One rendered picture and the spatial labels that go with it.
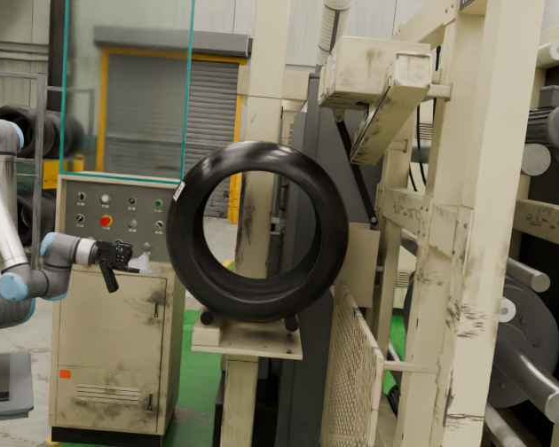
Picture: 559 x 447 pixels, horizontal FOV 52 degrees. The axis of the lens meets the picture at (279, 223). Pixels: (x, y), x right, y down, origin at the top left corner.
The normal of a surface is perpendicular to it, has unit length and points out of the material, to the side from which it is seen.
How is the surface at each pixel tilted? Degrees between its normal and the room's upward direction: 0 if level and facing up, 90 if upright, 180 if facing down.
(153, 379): 90
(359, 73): 90
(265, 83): 90
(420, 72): 72
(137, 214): 90
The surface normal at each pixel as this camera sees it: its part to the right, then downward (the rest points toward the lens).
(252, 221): 0.00, 0.13
